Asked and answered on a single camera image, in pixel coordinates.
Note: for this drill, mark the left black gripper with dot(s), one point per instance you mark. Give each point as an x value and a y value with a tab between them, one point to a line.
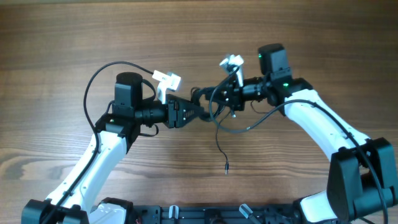
173	111

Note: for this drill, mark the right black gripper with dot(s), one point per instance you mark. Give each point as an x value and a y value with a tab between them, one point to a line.
230	87

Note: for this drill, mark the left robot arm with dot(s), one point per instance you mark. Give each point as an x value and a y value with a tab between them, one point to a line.
113	135

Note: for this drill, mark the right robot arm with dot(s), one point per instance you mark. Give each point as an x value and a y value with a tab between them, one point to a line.
362	177

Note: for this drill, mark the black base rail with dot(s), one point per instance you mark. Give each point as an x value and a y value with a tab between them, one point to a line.
267	214

